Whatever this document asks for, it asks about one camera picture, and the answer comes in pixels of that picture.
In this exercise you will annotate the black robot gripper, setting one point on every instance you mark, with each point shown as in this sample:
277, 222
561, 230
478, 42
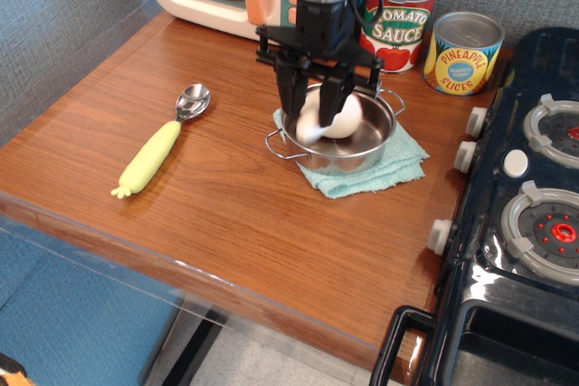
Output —
321, 45

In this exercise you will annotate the white plush mushroom brown cap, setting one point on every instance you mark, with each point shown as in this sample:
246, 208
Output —
344, 124

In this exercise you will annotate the stainless steel pot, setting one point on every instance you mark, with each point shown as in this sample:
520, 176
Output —
358, 152

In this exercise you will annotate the light blue folded cloth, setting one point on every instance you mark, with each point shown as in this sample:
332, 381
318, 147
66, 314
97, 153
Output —
402, 164

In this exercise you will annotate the tomato sauce can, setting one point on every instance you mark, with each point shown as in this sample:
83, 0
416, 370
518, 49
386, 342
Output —
397, 34

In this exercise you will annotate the pineapple slices can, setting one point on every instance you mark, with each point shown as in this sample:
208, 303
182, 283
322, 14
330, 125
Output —
462, 53

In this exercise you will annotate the black toy stove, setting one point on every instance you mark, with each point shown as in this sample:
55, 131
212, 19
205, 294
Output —
507, 308

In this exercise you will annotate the orange object at corner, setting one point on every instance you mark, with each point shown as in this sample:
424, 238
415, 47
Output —
13, 373

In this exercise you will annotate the spoon with green handle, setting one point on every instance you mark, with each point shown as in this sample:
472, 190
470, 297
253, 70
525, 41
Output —
191, 103

